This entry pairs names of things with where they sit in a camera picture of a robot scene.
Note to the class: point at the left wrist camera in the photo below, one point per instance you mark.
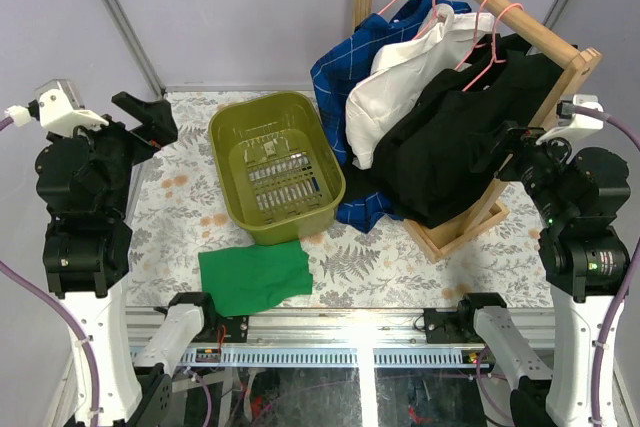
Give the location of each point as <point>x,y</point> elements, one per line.
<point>61,110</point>

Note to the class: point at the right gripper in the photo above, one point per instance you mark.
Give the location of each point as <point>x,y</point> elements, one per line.
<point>483,144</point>

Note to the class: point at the olive green plastic basket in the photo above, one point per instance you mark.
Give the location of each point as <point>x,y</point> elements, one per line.
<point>279,177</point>

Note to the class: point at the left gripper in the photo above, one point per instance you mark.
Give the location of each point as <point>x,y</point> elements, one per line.
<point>133,134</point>

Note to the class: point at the blue plaid shirt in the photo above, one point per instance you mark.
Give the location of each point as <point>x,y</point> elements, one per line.
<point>334,76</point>

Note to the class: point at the floral table mat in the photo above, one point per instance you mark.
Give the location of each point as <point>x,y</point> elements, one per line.
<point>180,212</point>

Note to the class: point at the green cloth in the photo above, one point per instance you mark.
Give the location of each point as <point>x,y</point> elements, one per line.
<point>256,278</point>

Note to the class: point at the aluminium rail frame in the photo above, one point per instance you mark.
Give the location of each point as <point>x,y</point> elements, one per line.
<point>365,339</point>

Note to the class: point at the white shirt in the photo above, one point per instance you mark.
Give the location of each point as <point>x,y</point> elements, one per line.
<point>401,70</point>

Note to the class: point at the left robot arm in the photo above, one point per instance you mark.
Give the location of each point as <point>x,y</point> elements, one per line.
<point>84,177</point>

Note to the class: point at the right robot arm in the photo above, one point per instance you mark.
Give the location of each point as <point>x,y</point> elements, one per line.
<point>588,269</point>

